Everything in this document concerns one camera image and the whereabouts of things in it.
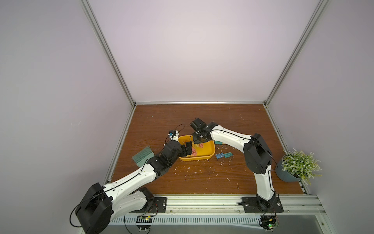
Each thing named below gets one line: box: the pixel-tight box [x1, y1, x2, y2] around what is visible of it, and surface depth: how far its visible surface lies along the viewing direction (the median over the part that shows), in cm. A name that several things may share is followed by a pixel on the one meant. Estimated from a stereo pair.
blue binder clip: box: [215, 152, 225, 159], surface depth 91 cm
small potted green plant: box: [275, 148, 323, 186], surface depth 72 cm
